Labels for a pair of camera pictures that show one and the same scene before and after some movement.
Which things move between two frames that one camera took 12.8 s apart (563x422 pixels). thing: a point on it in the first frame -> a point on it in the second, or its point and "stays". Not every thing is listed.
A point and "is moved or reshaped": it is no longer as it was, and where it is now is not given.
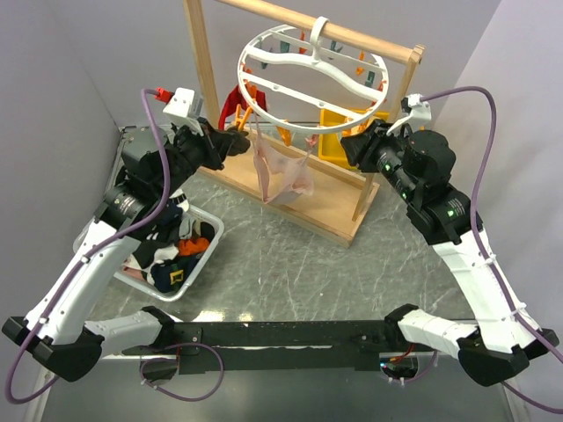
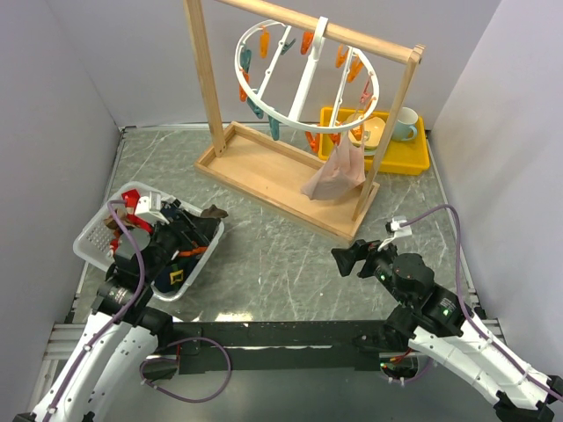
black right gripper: [361, 149] -> [359, 250]
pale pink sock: [282, 178] -> [343, 167]
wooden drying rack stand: [299, 188] stays
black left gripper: [211, 141] -> [192, 230]
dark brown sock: [241, 142] -> [214, 212]
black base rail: [246, 347] stays
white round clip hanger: [298, 77] is moved or reshaped
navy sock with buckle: [170, 274] stays
